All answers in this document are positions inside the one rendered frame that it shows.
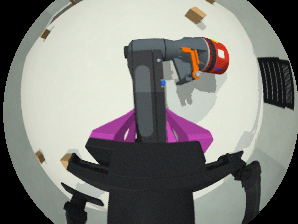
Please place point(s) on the dark grey l-shaped nozzle body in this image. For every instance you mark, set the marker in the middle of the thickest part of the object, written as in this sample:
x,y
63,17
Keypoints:
x,y
144,61

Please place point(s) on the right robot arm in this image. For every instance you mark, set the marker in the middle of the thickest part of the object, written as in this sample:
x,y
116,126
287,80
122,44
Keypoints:
x,y
248,174

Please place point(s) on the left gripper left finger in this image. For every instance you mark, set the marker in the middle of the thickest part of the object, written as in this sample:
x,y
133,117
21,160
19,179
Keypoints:
x,y
116,129

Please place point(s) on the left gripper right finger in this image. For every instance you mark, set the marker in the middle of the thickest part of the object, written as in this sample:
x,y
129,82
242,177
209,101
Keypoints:
x,y
186,131

